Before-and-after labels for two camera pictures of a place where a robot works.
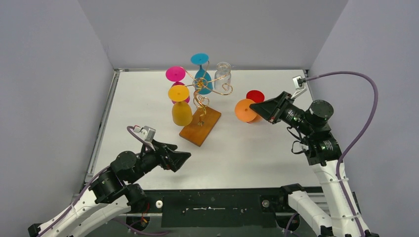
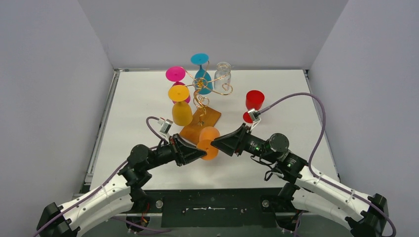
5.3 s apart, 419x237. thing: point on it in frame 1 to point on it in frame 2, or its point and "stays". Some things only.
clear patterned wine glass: [223, 77] stays
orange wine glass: [244, 113] to [206, 135]
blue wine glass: [203, 81] stays
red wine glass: [256, 96] stays
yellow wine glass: [182, 112] stays
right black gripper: [270, 109] to [233, 141]
